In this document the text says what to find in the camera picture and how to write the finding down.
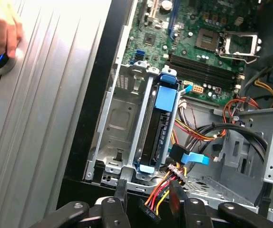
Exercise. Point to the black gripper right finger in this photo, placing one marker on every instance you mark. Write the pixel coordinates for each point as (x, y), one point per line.
(196, 213)

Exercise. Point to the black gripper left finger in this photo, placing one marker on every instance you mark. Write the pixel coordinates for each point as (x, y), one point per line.
(112, 213)

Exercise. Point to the hard disk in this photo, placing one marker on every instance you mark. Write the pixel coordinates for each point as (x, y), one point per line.
(165, 99)

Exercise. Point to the grey disk bay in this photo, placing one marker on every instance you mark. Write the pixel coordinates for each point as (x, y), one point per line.
(117, 123)

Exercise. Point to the person's hand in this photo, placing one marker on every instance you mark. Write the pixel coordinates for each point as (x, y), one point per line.
(1, 31)

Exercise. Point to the black open PC case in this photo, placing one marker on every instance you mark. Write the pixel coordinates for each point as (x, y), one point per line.
(84, 118)

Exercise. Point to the grey metal drive cage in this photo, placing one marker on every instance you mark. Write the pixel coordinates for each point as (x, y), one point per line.
(265, 133)

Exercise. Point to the black RAM slot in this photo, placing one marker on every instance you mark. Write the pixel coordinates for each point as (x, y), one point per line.
(198, 74)
(203, 64)

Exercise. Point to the metal socket cover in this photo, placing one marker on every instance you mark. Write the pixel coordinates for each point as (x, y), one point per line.
(250, 53)

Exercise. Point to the CPU socket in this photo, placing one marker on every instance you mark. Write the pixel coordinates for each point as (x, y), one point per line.
(206, 40)

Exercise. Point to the green motherboard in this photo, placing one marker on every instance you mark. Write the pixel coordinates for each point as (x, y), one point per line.
(186, 38)

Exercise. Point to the blue expansion slot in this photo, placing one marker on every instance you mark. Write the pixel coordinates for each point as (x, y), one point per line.
(173, 19)

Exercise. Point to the white expansion slot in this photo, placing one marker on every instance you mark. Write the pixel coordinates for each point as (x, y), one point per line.
(153, 9)

